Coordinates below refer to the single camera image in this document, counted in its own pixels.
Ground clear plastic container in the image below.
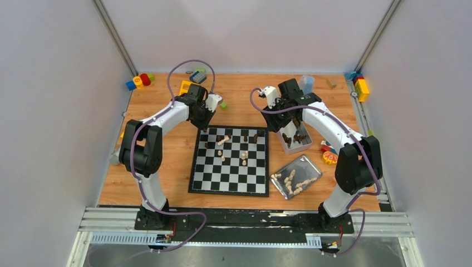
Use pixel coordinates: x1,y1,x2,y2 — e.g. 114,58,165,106
298,75,315,95

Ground yellow cylinder block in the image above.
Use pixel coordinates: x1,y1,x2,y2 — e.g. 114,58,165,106
133,76,144,89

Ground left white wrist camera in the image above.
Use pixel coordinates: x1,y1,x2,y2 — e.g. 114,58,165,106
205,93,223,112

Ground red cylinder block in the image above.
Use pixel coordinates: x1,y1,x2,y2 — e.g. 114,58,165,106
140,73,151,86

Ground black white chessboard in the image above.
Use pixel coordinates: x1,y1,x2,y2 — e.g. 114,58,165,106
188,125,269,197

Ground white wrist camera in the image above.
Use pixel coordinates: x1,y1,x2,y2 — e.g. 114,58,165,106
205,93,223,112
259,86,279,109

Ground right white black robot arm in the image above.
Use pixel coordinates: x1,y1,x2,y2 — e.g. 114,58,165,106
255,78,382,233

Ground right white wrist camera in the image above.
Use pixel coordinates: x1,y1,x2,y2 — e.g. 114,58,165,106
259,86,279,109

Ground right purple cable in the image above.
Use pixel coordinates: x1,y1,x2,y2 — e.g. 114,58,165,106
249,87,382,258

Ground small green cube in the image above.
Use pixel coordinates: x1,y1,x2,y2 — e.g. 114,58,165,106
220,102,228,110

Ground silver metal tray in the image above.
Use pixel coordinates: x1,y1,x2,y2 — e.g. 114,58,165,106
270,154,322,200

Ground grey cylinder marker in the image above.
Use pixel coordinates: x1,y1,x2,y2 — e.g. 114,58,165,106
109,147,121,165

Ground yellow red round toy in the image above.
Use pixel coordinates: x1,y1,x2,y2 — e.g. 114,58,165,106
322,151,338,165

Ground small wooden block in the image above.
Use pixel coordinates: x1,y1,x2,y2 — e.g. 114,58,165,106
326,78,337,88

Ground yellow triangular toy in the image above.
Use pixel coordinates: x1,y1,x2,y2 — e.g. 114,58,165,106
178,81,193,96

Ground blue grey toy block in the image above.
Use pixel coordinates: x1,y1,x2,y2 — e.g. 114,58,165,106
189,68,207,84

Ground yellow lego brick stack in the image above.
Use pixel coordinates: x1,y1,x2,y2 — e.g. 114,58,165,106
354,78,370,102

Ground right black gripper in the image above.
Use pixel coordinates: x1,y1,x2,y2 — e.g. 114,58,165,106
261,98,295,133

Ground red white blue toy car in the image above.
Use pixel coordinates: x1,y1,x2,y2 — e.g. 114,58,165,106
320,141,337,155

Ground purple cable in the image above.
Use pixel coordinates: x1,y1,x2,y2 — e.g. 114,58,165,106
249,87,382,258
127,59,217,259

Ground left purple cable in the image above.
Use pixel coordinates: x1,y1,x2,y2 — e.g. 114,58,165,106
127,59,217,259

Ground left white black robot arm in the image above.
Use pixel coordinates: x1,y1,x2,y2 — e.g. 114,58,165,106
119,85,223,230

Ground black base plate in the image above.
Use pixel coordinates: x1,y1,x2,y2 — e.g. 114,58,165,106
134,207,354,244

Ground blue cube block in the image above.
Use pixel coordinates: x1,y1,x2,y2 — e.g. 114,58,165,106
126,81,136,91

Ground white metal box dark pieces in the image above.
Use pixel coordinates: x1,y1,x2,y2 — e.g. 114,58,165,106
277,122,313,155

